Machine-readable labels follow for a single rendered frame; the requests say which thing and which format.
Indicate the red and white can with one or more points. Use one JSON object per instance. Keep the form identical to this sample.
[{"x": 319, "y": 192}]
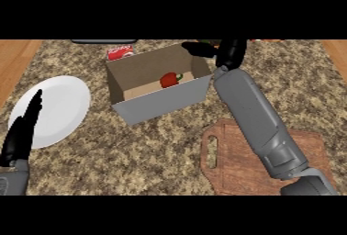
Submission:
[{"x": 120, "y": 52}]

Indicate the white plate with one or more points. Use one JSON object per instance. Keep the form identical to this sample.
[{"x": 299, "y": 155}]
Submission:
[{"x": 52, "y": 110}]

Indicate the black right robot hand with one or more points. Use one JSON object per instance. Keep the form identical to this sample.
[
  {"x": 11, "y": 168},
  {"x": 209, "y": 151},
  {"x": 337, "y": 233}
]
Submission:
[{"x": 229, "y": 52}]

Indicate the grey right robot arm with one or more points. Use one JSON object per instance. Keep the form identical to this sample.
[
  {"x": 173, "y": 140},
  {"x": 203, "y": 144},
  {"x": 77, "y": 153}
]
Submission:
[{"x": 266, "y": 128}]

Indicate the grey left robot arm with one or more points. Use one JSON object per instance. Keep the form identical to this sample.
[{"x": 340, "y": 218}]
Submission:
[{"x": 12, "y": 180}]

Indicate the dark grey flat appliance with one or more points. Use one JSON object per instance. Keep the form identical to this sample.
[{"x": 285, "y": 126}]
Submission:
[{"x": 104, "y": 41}]

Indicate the green and orange vegetable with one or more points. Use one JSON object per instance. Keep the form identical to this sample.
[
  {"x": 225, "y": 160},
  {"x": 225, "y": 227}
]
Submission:
[{"x": 210, "y": 42}]

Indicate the wooden cutting board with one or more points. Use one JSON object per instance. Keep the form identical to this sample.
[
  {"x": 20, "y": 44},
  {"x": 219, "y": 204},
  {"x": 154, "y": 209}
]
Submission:
[{"x": 235, "y": 165}]

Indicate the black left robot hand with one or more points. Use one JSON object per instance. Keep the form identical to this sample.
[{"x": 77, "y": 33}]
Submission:
[{"x": 20, "y": 134}]

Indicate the cardboard box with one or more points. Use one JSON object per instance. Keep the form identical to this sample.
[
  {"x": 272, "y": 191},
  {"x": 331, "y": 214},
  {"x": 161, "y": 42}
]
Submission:
[{"x": 158, "y": 85}]

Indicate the red bell pepper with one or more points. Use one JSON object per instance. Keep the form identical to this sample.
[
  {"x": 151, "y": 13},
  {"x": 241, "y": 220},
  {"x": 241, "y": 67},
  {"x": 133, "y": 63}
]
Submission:
[{"x": 169, "y": 79}]

